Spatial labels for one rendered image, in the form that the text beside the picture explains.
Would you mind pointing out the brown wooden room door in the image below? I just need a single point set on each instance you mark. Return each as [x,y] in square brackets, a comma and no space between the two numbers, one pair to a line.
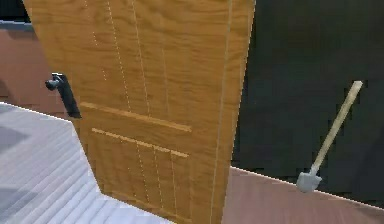
[160,100]

